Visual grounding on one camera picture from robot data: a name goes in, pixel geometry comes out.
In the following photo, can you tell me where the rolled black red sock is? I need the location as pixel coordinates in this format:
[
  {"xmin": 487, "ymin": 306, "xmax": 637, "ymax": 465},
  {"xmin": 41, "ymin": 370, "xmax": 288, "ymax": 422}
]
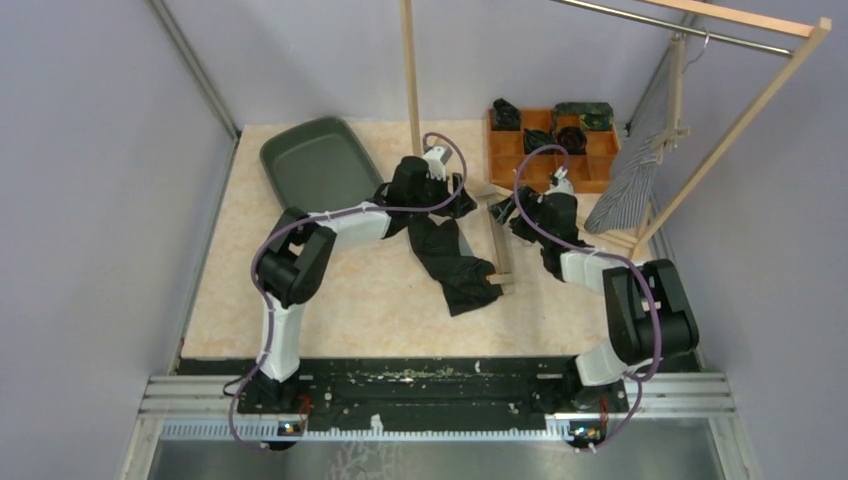
[{"xmin": 555, "ymin": 126, "xmax": 588, "ymax": 155}]

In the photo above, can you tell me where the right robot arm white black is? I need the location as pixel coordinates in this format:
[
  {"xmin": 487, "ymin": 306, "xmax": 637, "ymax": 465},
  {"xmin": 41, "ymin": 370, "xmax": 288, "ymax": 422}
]
[{"xmin": 488, "ymin": 185, "xmax": 700, "ymax": 412}]

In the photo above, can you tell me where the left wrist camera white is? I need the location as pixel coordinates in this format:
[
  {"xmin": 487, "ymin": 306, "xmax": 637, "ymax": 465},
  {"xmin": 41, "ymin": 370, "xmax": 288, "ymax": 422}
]
[{"xmin": 422, "ymin": 145, "xmax": 453, "ymax": 181}]

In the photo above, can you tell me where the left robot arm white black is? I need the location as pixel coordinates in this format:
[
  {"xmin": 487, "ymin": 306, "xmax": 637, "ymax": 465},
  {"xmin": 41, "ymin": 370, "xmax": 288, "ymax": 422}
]
[{"xmin": 251, "ymin": 146, "xmax": 476, "ymax": 414}]

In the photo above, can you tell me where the grey striped underwear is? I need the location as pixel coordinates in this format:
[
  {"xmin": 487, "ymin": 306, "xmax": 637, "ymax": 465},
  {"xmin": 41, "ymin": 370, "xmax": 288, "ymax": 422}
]
[{"xmin": 584, "ymin": 55, "xmax": 669, "ymax": 234}]

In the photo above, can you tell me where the metal hanging rod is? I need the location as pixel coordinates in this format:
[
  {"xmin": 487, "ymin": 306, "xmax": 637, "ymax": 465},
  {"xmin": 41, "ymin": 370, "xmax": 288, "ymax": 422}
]
[{"xmin": 553, "ymin": 0, "xmax": 795, "ymax": 58}]

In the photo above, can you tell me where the rolled black sock top-left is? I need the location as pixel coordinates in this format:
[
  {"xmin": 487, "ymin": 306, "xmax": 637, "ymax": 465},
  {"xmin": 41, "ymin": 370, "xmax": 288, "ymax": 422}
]
[{"xmin": 490, "ymin": 98, "xmax": 521, "ymax": 131}]

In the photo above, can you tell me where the folded green camouflage cloth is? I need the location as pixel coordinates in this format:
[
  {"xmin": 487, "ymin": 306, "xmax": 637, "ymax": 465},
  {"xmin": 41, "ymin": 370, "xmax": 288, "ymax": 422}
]
[{"xmin": 552, "ymin": 102, "xmax": 614, "ymax": 131}]

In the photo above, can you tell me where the green plastic basin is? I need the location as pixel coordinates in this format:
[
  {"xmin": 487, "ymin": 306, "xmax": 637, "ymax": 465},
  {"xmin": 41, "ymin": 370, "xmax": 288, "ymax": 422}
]
[{"xmin": 259, "ymin": 116, "xmax": 383, "ymax": 212}]

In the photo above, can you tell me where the wooden compartment tray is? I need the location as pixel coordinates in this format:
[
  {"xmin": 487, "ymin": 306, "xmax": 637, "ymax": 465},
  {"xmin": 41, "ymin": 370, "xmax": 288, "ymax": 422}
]
[{"xmin": 486, "ymin": 106, "xmax": 620, "ymax": 194}]

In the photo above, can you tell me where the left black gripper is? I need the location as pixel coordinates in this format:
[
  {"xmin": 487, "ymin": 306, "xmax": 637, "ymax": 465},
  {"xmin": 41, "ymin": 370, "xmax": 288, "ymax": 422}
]
[{"xmin": 407, "ymin": 168, "xmax": 476, "ymax": 218}]

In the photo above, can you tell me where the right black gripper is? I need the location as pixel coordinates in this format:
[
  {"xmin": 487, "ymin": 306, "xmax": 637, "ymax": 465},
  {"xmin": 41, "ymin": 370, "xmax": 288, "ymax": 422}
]
[{"xmin": 489, "ymin": 184, "xmax": 553, "ymax": 247}]

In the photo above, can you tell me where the black underwear orange trim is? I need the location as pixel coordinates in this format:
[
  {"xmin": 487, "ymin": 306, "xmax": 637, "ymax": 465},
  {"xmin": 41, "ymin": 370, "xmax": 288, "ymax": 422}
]
[{"xmin": 407, "ymin": 216, "xmax": 503, "ymax": 317}]

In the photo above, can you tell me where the rolled dark sock middle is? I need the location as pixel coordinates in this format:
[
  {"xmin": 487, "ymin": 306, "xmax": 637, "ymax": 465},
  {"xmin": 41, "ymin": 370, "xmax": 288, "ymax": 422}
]
[{"xmin": 522, "ymin": 128, "xmax": 556, "ymax": 155}]

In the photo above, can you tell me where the wooden clothes rack frame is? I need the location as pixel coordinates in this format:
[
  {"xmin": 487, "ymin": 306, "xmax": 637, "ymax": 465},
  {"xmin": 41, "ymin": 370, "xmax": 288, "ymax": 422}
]
[{"xmin": 399, "ymin": 0, "xmax": 833, "ymax": 261}]

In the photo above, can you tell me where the wooden clip hanger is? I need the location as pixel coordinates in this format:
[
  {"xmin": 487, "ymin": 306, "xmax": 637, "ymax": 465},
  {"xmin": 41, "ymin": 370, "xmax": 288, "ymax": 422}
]
[
  {"xmin": 471, "ymin": 183, "xmax": 515, "ymax": 295},
  {"xmin": 652, "ymin": 29, "xmax": 711, "ymax": 165}
]

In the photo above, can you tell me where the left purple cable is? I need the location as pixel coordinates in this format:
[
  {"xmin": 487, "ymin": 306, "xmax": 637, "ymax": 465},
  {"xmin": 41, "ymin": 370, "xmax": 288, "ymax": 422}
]
[{"xmin": 227, "ymin": 132, "xmax": 468, "ymax": 452}]

